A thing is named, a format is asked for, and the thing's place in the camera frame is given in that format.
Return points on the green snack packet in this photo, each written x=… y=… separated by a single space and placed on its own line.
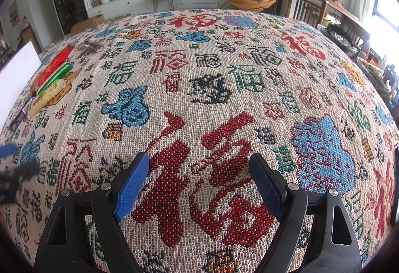
x=56 y=77

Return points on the cardboard box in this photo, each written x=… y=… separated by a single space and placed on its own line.
x=89 y=23

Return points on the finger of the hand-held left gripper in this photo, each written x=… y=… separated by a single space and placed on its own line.
x=26 y=170
x=7 y=150

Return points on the printed woven blanket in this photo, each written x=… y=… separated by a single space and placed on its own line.
x=218 y=123

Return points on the bright window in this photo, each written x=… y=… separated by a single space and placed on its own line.
x=388 y=5

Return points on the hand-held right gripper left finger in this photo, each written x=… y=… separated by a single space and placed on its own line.
x=132 y=186

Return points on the cluttered wooden table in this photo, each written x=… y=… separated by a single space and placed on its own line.
x=352 y=16

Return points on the brown snack packet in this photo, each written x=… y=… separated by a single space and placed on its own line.
x=95 y=46

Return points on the framed wall picture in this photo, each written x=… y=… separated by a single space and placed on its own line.
x=13 y=13

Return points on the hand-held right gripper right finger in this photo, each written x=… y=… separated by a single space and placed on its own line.
x=268 y=186

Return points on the red snack packet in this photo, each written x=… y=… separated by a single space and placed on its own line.
x=53 y=66

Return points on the white storage box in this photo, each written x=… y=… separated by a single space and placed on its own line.
x=15 y=80

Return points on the dark wooden chair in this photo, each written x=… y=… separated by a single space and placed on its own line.
x=307 y=6

